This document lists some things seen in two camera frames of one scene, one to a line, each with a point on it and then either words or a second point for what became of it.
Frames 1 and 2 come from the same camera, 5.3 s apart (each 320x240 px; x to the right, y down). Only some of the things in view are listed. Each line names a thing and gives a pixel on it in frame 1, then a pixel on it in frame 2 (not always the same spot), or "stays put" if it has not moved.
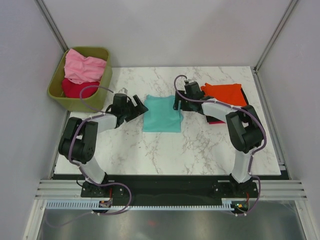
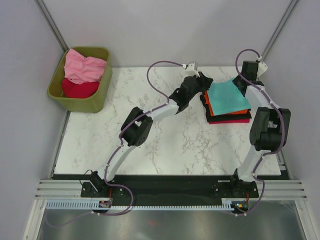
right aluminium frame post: [292, 5] stays put
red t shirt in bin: [71, 89] stays put
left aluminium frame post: [52, 24] stays put
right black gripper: [177, 97] to [236, 81]
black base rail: [170, 190] stays put
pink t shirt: [79, 69] stays put
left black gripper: [137, 110] to [205, 82]
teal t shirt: [159, 115] to [225, 97]
